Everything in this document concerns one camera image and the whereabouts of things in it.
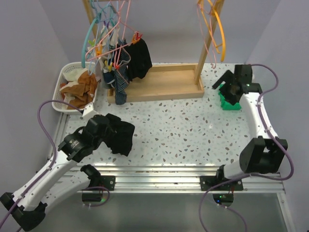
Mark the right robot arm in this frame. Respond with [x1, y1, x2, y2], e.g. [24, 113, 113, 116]
[210, 64, 288, 190]

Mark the mauve cream underwear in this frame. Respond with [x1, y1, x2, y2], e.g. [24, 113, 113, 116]
[85, 24, 120, 61]

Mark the white laundry basket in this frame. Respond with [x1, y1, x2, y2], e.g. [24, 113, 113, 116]
[52, 62, 102, 114]

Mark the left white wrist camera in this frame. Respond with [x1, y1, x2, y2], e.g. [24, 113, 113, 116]
[82, 102, 99, 120]

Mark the yellow plastic hanger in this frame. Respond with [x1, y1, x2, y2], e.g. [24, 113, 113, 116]
[202, 0, 226, 62]

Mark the light green cloth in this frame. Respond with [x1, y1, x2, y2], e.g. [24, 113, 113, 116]
[63, 69, 81, 82]

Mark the blue wire hanger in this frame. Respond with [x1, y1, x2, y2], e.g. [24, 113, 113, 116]
[90, 0, 119, 73]

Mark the orange clothespin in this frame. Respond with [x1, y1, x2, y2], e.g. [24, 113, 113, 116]
[131, 31, 143, 44]

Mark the striped navy underwear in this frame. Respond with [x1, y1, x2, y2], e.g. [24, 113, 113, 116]
[102, 40, 131, 105]

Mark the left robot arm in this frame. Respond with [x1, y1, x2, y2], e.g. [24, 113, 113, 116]
[0, 114, 121, 232]

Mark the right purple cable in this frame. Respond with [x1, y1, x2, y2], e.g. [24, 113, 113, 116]
[200, 63, 295, 232]

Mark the teal plastic hanger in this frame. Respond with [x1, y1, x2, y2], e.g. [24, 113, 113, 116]
[82, 14, 101, 68]

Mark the green clip bin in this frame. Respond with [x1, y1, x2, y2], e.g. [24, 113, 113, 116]
[218, 92, 241, 111]

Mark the purple cable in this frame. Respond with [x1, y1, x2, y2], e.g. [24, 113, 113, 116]
[200, 63, 295, 232]
[0, 100, 84, 228]

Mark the black underwear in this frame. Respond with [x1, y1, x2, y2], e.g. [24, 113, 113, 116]
[125, 39, 152, 81]
[104, 114, 135, 157]

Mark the brown underwear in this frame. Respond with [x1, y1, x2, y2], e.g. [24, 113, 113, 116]
[60, 82, 96, 109]

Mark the pink wire hanger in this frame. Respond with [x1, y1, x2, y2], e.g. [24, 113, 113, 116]
[197, 0, 217, 69]
[82, 0, 143, 62]

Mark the wooden clothes rack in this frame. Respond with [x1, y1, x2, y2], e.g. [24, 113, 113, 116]
[82, 0, 225, 103]

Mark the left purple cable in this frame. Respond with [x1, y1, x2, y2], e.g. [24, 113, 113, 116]
[0, 100, 84, 228]

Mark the aluminium mounting rail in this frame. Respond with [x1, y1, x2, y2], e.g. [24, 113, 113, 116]
[45, 113, 285, 194]

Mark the brown cloth in basket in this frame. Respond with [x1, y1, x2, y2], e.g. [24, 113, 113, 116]
[78, 71, 98, 97]

